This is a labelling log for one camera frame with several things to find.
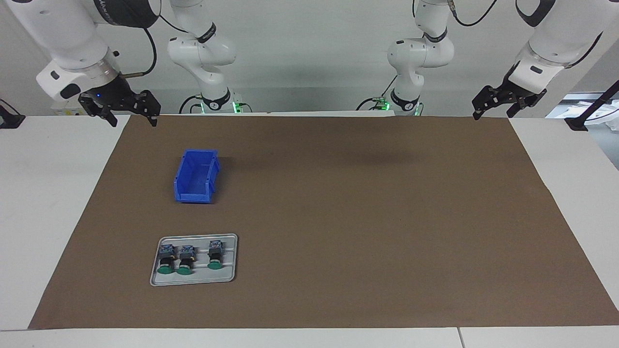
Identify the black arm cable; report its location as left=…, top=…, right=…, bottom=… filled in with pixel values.
left=118, top=14, right=190, bottom=79
left=450, top=0, right=499, bottom=27

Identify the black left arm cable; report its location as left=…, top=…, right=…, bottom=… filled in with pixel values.
left=450, top=0, right=499, bottom=27

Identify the black base cable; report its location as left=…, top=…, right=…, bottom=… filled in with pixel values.
left=356, top=96, right=390, bottom=111
left=179, top=94, right=204, bottom=114

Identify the black clamp stand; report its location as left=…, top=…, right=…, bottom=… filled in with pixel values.
left=0, top=99, right=26, bottom=129
left=565, top=80, right=619, bottom=132

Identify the grey metal tray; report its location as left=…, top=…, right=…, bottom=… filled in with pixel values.
left=149, top=233, right=238, bottom=287

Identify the blue plastic bin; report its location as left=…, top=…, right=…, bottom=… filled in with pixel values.
left=174, top=149, right=221, bottom=204

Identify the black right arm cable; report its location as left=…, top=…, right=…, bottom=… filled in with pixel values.
left=118, top=14, right=190, bottom=79

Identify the white background clutter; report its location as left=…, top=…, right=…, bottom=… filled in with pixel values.
left=546, top=93, right=619, bottom=131

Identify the brown table mat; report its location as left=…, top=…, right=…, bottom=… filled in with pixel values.
left=28, top=115, right=619, bottom=330

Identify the green push button switch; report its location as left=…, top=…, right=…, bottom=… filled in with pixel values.
left=176, top=245, right=196, bottom=276
left=207, top=240, right=224, bottom=270
left=157, top=243, right=176, bottom=275

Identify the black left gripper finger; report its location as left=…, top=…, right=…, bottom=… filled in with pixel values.
left=505, top=97, right=537, bottom=118
left=472, top=85, right=508, bottom=120

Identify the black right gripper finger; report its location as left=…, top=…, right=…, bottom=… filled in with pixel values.
left=138, top=90, right=162, bottom=127
left=92, top=104, right=118, bottom=128

